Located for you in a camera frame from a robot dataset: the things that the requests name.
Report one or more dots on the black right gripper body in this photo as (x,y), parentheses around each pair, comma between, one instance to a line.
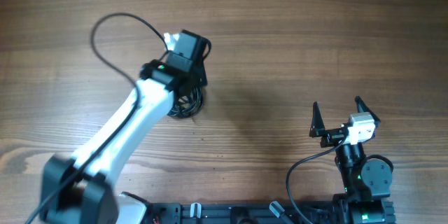
(336,136)

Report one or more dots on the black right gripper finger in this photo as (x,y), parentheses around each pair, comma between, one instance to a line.
(317,127)
(363,108)

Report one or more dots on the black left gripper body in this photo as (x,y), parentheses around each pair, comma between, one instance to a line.
(199,74)

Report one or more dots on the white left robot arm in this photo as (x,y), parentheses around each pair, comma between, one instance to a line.
(80,189)

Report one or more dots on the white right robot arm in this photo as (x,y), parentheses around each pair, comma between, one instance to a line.
(366,178)

